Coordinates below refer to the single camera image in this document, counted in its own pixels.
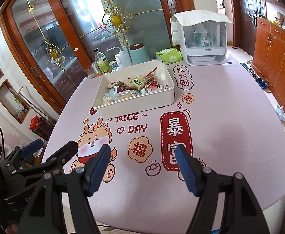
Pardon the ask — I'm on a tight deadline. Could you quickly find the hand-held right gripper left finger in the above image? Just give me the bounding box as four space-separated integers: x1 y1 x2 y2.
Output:
17 144 112 234

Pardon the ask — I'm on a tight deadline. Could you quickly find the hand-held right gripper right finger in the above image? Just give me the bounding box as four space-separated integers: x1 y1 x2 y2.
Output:
175 144 271 234

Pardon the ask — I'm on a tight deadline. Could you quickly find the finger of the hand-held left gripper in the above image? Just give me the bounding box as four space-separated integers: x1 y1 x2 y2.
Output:
11 141 78 176
5 138 44 168

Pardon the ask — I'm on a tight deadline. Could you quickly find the white plastic storage bin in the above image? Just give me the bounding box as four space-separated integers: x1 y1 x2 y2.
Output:
92 59 175 110

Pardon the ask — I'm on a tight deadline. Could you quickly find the clear bag of puffs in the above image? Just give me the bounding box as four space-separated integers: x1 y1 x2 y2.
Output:
113 90 138 102

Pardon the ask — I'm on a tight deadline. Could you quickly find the red white snack packet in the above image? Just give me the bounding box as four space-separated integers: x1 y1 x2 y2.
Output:
147 81 170 91

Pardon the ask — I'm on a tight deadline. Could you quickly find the green white snack packet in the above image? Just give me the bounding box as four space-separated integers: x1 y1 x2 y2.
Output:
130 77 145 89

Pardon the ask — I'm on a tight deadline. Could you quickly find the dark jar red lid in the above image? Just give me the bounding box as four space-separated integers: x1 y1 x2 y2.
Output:
30 115 55 140

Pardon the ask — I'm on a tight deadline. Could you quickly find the pink printed tablecloth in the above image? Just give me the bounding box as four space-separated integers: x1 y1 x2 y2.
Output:
41 54 285 228

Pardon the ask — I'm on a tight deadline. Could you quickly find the metal can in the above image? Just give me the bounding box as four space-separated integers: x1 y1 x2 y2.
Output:
91 62 101 77

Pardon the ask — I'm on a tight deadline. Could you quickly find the wooden framed glass sliding door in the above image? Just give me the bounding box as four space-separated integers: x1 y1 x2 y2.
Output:
0 0 84 115
51 0 194 78

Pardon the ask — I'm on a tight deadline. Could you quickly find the glass bottle green label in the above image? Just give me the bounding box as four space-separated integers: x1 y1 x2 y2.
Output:
94 49 110 75

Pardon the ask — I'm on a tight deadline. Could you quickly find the white shoe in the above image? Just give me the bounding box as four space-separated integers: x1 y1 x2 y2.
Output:
275 105 285 122

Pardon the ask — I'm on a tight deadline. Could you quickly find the white squeeze bottle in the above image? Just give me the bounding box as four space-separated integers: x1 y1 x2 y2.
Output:
119 47 132 67

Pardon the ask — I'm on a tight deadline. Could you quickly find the white sterilizer cabinet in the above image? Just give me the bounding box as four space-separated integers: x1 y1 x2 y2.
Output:
179 21 228 66

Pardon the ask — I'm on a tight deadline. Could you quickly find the green tissue pack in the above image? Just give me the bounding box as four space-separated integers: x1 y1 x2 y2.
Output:
156 48 183 65

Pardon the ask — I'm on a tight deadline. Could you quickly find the mint green canister brown lid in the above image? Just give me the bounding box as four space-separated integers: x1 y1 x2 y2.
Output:
129 43 151 64

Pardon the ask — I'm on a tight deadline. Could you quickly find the dark wooden entry door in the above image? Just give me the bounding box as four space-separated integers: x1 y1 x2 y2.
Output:
230 0 257 56

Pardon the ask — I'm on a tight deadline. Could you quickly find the wooden wall cabinet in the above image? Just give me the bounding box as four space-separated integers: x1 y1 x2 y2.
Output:
252 0 285 127

